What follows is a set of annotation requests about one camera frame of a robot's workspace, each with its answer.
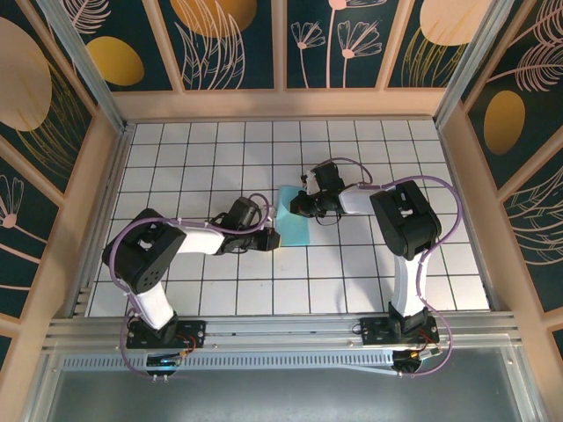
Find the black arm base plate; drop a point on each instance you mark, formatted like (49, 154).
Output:
(193, 327)
(374, 329)

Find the light blue paper sheet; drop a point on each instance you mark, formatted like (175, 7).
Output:
(297, 228)

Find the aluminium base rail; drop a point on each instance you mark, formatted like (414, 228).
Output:
(281, 327)

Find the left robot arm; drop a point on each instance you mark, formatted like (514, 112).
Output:
(154, 246)

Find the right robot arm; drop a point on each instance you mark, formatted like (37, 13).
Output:
(409, 220)

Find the grey metal panel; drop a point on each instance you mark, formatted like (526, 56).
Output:
(281, 395)

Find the aluminium side rail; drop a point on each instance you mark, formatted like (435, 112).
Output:
(470, 220)
(104, 220)

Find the aluminium corner post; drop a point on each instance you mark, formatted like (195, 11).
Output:
(467, 66)
(84, 66)

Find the small controller board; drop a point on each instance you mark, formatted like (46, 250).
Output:
(165, 361)
(413, 357)

